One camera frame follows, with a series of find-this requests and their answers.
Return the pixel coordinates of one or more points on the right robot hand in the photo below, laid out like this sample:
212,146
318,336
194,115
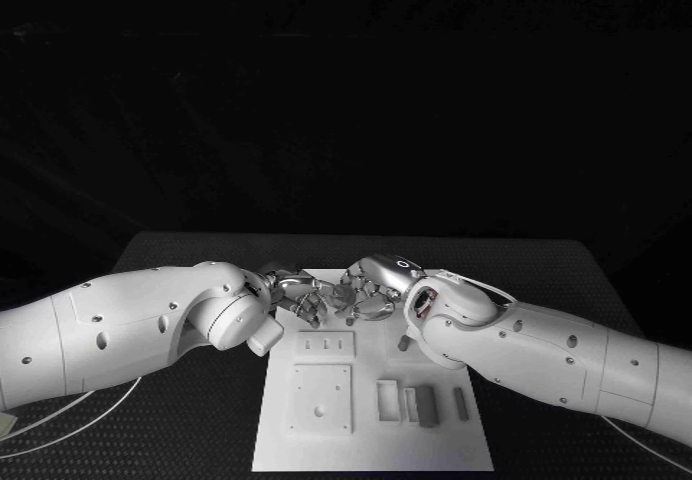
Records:
386,272

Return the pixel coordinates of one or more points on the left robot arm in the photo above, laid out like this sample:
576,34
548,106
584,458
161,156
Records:
118,322

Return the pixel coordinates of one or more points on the thin long grey block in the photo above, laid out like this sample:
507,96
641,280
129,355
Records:
460,404

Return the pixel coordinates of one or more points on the white task board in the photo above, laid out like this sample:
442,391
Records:
318,446

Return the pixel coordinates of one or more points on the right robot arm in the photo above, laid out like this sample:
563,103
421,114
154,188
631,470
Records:
540,348

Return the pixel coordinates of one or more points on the thick long grey block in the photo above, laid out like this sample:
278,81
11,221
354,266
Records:
426,407

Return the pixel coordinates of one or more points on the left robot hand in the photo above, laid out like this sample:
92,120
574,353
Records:
294,285

